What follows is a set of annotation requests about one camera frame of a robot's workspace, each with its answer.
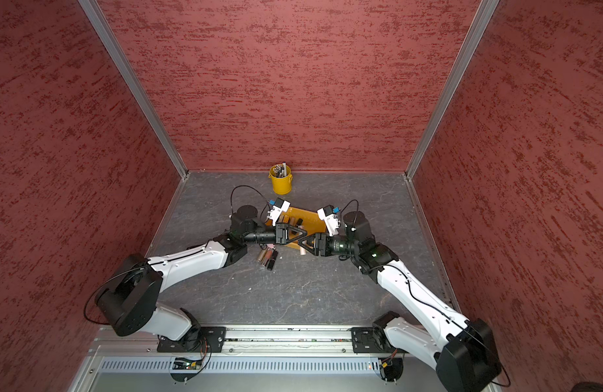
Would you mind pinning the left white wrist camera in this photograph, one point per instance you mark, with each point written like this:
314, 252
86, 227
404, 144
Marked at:
277, 208

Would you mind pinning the pens in yellow cup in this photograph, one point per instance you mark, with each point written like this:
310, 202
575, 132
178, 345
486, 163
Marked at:
280, 170

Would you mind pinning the aluminium corner post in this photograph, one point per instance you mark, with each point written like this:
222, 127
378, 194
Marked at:
483, 16
103, 30

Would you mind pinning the right controller connector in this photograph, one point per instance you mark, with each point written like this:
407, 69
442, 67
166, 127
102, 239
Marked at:
391, 370

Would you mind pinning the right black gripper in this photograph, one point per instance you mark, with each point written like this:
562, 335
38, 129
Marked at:
318, 238

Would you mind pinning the black lipstick group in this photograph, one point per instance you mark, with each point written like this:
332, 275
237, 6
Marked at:
271, 260

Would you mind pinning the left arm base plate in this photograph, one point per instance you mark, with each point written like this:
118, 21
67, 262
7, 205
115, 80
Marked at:
205, 340

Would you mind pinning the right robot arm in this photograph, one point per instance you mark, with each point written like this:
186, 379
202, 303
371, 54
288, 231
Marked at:
462, 352

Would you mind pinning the aluminium front rail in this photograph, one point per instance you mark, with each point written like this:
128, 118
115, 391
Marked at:
244, 340

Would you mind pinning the yellow plastic storage box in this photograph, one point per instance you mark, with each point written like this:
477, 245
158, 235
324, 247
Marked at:
296, 216

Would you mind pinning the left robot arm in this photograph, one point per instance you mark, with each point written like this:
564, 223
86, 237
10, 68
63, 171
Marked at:
129, 300

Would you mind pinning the right aluminium corner post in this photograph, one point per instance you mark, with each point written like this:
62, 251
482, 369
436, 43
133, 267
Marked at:
483, 16

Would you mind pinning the yellow pen cup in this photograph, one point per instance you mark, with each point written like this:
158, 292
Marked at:
282, 186

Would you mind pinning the left aluminium corner post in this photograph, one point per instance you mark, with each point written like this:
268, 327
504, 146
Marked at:
103, 30

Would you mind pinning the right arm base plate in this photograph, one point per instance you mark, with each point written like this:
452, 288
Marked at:
372, 340

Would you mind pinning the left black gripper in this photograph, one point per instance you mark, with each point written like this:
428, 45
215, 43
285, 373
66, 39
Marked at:
282, 233

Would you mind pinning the left controller board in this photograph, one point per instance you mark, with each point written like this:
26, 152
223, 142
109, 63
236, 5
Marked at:
184, 369

